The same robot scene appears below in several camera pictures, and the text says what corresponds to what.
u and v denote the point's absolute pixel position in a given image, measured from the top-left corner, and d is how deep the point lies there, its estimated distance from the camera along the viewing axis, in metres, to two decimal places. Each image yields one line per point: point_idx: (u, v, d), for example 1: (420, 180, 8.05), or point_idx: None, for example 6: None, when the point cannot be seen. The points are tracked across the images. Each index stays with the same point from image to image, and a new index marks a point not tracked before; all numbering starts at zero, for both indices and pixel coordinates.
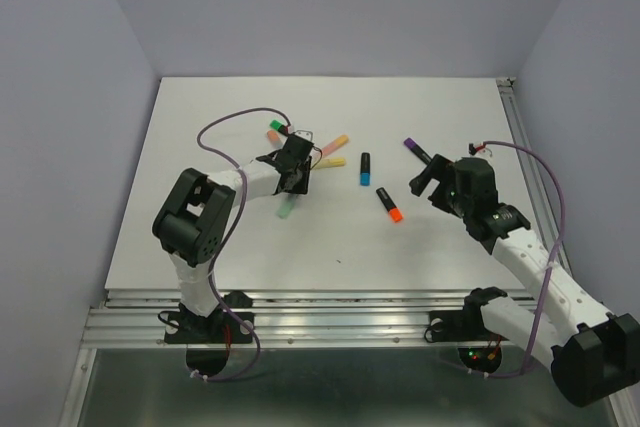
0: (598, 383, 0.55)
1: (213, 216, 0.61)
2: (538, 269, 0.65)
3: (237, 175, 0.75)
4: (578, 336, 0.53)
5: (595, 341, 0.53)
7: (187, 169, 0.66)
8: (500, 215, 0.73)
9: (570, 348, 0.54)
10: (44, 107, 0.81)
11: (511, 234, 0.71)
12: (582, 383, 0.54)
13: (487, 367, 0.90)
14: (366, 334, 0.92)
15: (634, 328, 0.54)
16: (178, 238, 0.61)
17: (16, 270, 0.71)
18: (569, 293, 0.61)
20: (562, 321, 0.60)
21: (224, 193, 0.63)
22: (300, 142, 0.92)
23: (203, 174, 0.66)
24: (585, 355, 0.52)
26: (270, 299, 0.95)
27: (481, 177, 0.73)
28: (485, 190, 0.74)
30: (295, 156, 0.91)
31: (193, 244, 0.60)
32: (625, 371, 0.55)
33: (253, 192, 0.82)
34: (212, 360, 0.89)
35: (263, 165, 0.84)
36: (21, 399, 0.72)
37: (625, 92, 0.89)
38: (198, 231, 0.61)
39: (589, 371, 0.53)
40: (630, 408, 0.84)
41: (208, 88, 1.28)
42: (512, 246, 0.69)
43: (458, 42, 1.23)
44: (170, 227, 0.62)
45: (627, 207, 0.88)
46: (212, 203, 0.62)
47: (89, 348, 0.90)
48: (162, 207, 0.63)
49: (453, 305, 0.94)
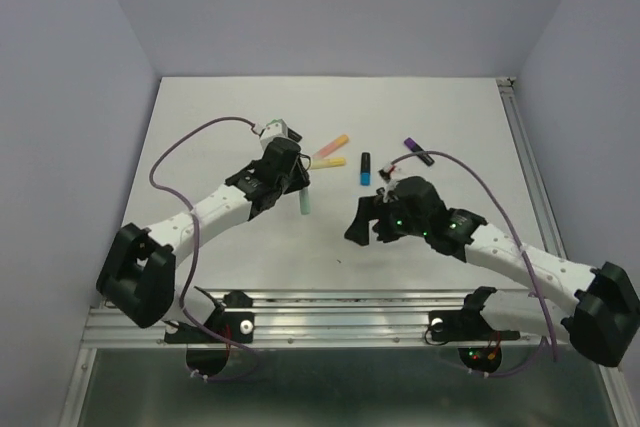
0: (621, 341, 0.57)
1: (149, 288, 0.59)
2: (515, 256, 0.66)
3: (189, 222, 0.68)
4: (583, 305, 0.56)
5: (597, 301, 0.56)
7: (124, 228, 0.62)
8: (457, 223, 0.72)
9: (581, 319, 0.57)
10: (44, 107, 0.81)
11: (475, 237, 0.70)
12: (607, 348, 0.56)
13: (488, 368, 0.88)
14: (366, 334, 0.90)
15: (619, 273, 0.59)
16: (123, 304, 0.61)
17: (16, 269, 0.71)
18: (551, 267, 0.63)
20: (559, 296, 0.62)
21: (160, 263, 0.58)
22: (280, 154, 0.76)
23: (142, 231, 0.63)
24: (596, 318, 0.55)
26: (270, 299, 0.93)
27: (425, 195, 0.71)
28: (432, 205, 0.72)
30: (276, 169, 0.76)
31: (136, 313, 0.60)
32: (633, 314, 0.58)
33: (216, 227, 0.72)
34: (212, 360, 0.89)
35: (230, 191, 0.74)
36: (22, 399, 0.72)
37: (626, 92, 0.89)
38: (138, 301, 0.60)
39: (606, 333, 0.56)
40: (631, 409, 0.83)
41: (207, 88, 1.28)
42: (482, 246, 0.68)
43: (458, 42, 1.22)
44: (113, 292, 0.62)
45: (626, 208, 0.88)
46: (148, 272, 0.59)
47: (89, 348, 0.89)
48: (103, 268, 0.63)
49: (453, 305, 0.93)
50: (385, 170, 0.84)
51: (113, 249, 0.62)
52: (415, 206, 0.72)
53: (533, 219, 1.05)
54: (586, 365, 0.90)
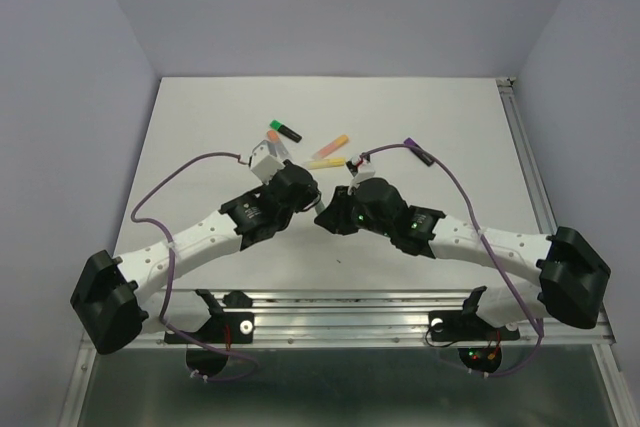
0: (591, 301, 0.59)
1: (109, 320, 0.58)
2: (475, 241, 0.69)
3: (165, 256, 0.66)
4: (545, 274, 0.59)
5: (558, 267, 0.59)
7: (97, 254, 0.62)
8: (418, 222, 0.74)
9: (548, 289, 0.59)
10: (44, 108, 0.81)
11: (437, 232, 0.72)
12: (581, 311, 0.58)
13: (487, 368, 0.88)
14: (366, 334, 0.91)
15: (573, 235, 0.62)
16: (88, 329, 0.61)
17: (16, 269, 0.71)
18: (511, 243, 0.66)
20: (521, 268, 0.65)
21: (123, 297, 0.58)
22: (285, 186, 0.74)
23: (112, 263, 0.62)
24: (559, 283, 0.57)
26: (270, 299, 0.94)
27: (389, 201, 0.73)
28: (397, 209, 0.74)
30: (278, 200, 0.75)
31: (97, 342, 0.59)
32: (597, 272, 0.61)
33: (199, 258, 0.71)
34: (212, 360, 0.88)
35: (221, 223, 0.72)
36: (21, 399, 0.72)
37: (625, 91, 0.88)
38: (99, 330, 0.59)
39: (573, 296, 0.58)
40: (630, 409, 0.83)
41: (207, 88, 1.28)
42: (445, 239, 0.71)
43: (458, 42, 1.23)
44: (80, 314, 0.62)
45: (624, 209, 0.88)
46: (110, 304, 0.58)
47: (89, 348, 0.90)
48: (75, 288, 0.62)
49: (453, 305, 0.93)
50: (352, 162, 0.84)
51: (83, 275, 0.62)
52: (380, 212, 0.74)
53: (532, 219, 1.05)
54: (586, 365, 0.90)
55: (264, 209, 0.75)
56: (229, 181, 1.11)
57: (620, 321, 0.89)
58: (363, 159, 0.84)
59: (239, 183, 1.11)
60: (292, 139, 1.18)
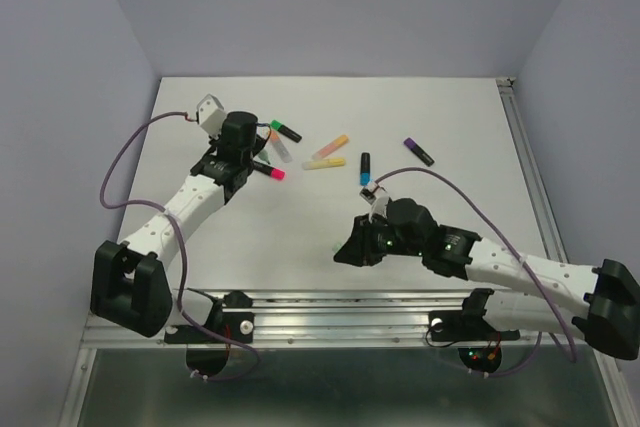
0: (636, 335, 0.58)
1: (146, 299, 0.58)
2: (517, 271, 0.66)
3: (166, 224, 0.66)
4: (596, 309, 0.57)
5: (607, 303, 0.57)
7: (101, 246, 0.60)
8: (451, 243, 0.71)
9: (595, 324, 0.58)
10: (44, 107, 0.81)
11: (473, 255, 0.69)
12: (626, 345, 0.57)
13: (487, 368, 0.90)
14: (366, 334, 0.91)
15: (620, 269, 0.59)
16: (123, 319, 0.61)
17: (16, 269, 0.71)
18: (555, 274, 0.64)
20: (568, 302, 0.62)
21: (152, 267, 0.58)
22: (237, 132, 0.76)
23: (120, 247, 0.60)
24: (609, 321, 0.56)
26: (270, 299, 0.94)
27: (422, 221, 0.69)
28: (430, 230, 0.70)
30: (239, 146, 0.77)
31: (142, 324, 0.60)
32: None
33: (195, 220, 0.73)
34: (211, 360, 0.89)
35: (200, 181, 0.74)
36: (21, 401, 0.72)
37: (626, 91, 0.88)
38: (139, 312, 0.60)
39: (622, 331, 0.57)
40: (629, 408, 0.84)
41: (207, 88, 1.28)
42: (483, 264, 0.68)
43: (458, 42, 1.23)
44: (109, 310, 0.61)
45: (624, 209, 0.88)
46: (140, 283, 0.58)
47: (90, 348, 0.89)
48: (93, 290, 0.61)
49: (453, 305, 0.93)
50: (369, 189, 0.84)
51: (95, 273, 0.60)
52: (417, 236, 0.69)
53: (532, 219, 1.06)
54: (586, 364, 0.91)
55: (229, 159, 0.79)
56: None
57: None
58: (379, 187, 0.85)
59: None
60: (292, 139, 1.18)
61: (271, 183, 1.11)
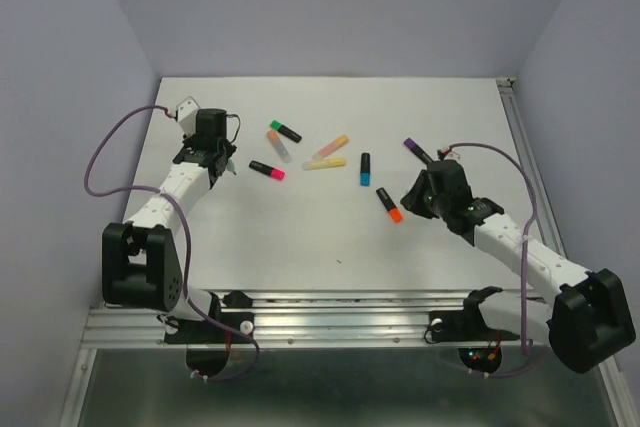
0: (596, 345, 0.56)
1: (160, 268, 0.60)
2: (515, 245, 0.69)
3: (165, 203, 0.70)
4: (565, 296, 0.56)
5: (580, 297, 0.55)
7: (107, 227, 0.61)
8: (475, 207, 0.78)
9: (559, 311, 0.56)
10: (44, 109, 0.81)
11: (487, 222, 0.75)
12: (579, 345, 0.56)
13: (488, 368, 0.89)
14: (366, 334, 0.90)
15: (613, 281, 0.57)
16: (136, 298, 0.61)
17: (16, 269, 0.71)
18: (549, 261, 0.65)
20: (545, 286, 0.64)
21: (162, 235, 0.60)
22: (211, 121, 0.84)
23: (126, 225, 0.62)
24: (572, 313, 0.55)
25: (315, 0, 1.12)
26: (270, 299, 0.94)
27: (452, 177, 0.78)
28: (458, 187, 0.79)
30: (215, 135, 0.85)
31: (157, 297, 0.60)
32: (616, 329, 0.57)
33: (188, 201, 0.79)
34: (211, 360, 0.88)
35: (185, 167, 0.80)
36: (21, 401, 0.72)
37: (625, 91, 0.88)
38: (154, 286, 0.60)
39: (580, 331, 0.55)
40: (630, 408, 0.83)
41: (207, 89, 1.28)
42: (489, 230, 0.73)
43: (458, 43, 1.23)
44: (122, 293, 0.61)
45: (623, 209, 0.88)
46: (153, 253, 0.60)
47: (89, 348, 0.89)
48: (104, 275, 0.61)
49: (453, 305, 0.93)
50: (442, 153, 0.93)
51: (104, 254, 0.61)
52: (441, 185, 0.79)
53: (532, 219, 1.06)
54: None
55: (207, 147, 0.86)
56: (229, 182, 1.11)
57: None
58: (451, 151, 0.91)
59: (239, 183, 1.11)
60: (292, 139, 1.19)
61: (271, 183, 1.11)
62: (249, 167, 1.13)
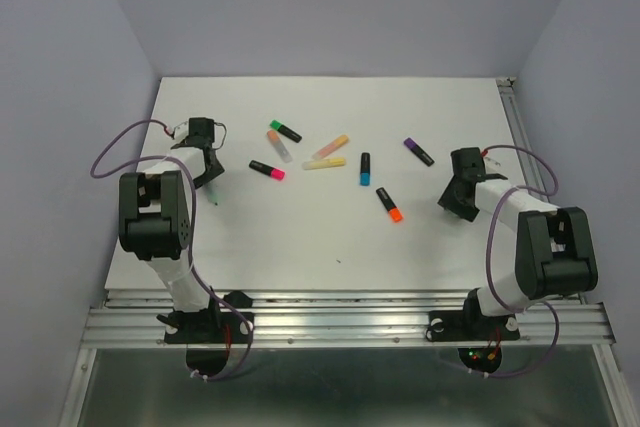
0: (550, 268, 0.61)
1: (173, 202, 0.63)
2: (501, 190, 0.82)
3: (170, 163, 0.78)
4: (527, 214, 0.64)
5: (540, 217, 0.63)
7: (124, 175, 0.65)
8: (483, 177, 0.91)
9: (522, 229, 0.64)
10: (43, 110, 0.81)
11: (486, 183, 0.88)
12: (532, 261, 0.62)
13: (487, 368, 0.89)
14: (366, 334, 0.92)
15: (579, 215, 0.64)
16: (149, 236, 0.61)
17: (15, 270, 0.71)
18: (527, 202, 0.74)
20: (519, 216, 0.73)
21: (175, 176, 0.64)
22: (205, 120, 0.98)
23: (140, 173, 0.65)
24: (528, 222, 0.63)
25: (315, 0, 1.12)
26: (270, 299, 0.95)
27: (466, 152, 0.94)
28: (472, 163, 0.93)
30: (204, 136, 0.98)
31: (171, 231, 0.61)
32: (578, 260, 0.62)
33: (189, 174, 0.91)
34: (212, 360, 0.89)
35: (186, 148, 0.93)
36: (20, 400, 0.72)
37: (626, 91, 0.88)
38: (168, 220, 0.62)
39: (535, 244, 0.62)
40: (630, 408, 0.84)
41: (207, 89, 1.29)
42: (487, 185, 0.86)
43: (458, 44, 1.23)
44: (137, 233, 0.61)
45: (623, 210, 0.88)
46: (167, 189, 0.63)
47: (89, 348, 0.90)
48: (120, 218, 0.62)
49: (453, 305, 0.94)
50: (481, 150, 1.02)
51: (121, 198, 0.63)
52: (457, 162, 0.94)
53: None
54: (586, 364, 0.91)
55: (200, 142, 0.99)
56: (229, 182, 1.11)
57: (621, 322, 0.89)
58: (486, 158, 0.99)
59: (239, 183, 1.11)
60: (292, 139, 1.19)
61: (271, 183, 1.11)
62: (249, 166, 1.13)
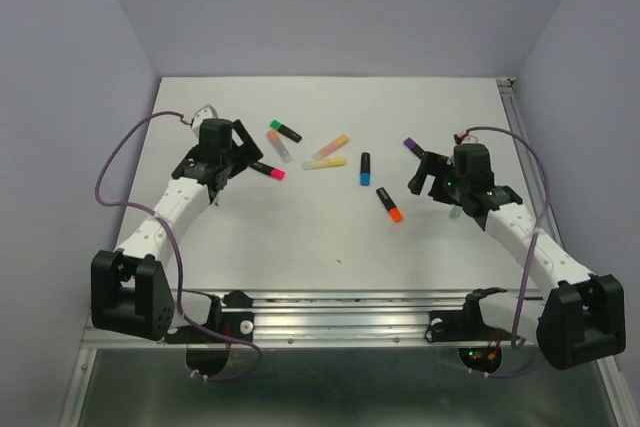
0: (579, 344, 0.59)
1: (148, 304, 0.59)
2: (525, 234, 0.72)
3: (157, 228, 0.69)
4: (559, 291, 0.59)
5: (575, 296, 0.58)
7: (97, 256, 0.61)
8: (493, 193, 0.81)
9: (551, 303, 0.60)
10: (43, 108, 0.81)
11: (501, 209, 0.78)
12: (562, 340, 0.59)
13: (487, 367, 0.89)
14: (366, 334, 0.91)
15: (614, 287, 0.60)
16: (125, 327, 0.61)
17: (16, 269, 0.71)
18: (553, 256, 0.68)
20: (546, 281, 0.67)
21: (149, 272, 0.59)
22: (215, 132, 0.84)
23: (117, 253, 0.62)
24: (563, 307, 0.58)
25: None
26: (270, 299, 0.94)
27: (475, 158, 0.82)
28: (479, 171, 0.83)
30: (217, 148, 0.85)
31: (145, 330, 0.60)
32: (608, 334, 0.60)
33: (189, 216, 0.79)
34: (212, 359, 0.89)
35: (187, 180, 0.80)
36: (21, 400, 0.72)
37: (627, 90, 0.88)
38: (142, 318, 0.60)
39: (569, 327, 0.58)
40: (630, 409, 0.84)
41: (206, 89, 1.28)
42: (503, 218, 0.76)
43: (458, 43, 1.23)
44: (112, 322, 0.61)
45: (624, 211, 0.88)
46: (140, 287, 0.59)
47: (89, 348, 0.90)
48: (95, 303, 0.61)
49: (452, 305, 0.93)
50: (458, 137, 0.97)
51: (95, 283, 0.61)
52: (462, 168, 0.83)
53: None
54: (586, 365, 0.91)
55: (207, 160, 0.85)
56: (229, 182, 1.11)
57: None
58: (468, 133, 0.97)
59: (240, 183, 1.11)
60: (292, 139, 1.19)
61: (271, 183, 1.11)
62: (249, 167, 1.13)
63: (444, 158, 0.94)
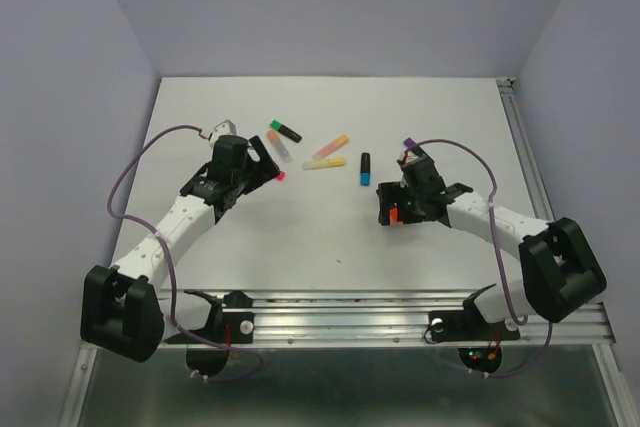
0: (564, 290, 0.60)
1: (136, 326, 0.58)
2: (482, 212, 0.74)
3: (156, 246, 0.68)
4: (526, 243, 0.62)
5: (540, 243, 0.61)
7: (91, 270, 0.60)
8: (447, 192, 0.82)
9: (524, 259, 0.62)
10: (43, 109, 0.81)
11: (456, 200, 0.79)
12: (546, 291, 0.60)
13: (487, 368, 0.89)
14: (366, 334, 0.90)
15: (573, 227, 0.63)
16: (111, 344, 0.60)
17: (16, 269, 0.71)
18: (513, 219, 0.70)
20: (514, 243, 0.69)
21: (141, 296, 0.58)
22: (229, 151, 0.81)
23: (110, 270, 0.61)
24: (534, 256, 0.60)
25: None
26: (270, 299, 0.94)
27: (422, 168, 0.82)
28: (429, 177, 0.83)
30: (229, 167, 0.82)
31: (130, 351, 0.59)
32: (585, 272, 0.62)
33: (191, 236, 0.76)
34: (212, 360, 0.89)
35: (193, 198, 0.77)
36: (21, 401, 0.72)
37: (626, 90, 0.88)
38: (129, 339, 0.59)
39: (547, 274, 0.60)
40: (630, 409, 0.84)
41: (206, 88, 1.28)
42: (460, 206, 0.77)
43: (458, 43, 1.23)
44: (99, 337, 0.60)
45: (624, 211, 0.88)
46: (130, 310, 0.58)
47: (89, 348, 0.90)
48: (84, 316, 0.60)
49: (452, 305, 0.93)
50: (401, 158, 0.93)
51: (85, 297, 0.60)
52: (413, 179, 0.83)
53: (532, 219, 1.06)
54: (586, 364, 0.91)
55: (218, 178, 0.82)
56: None
57: (621, 322, 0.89)
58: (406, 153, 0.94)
59: None
60: (292, 139, 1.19)
61: (271, 183, 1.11)
62: None
63: (398, 184, 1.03)
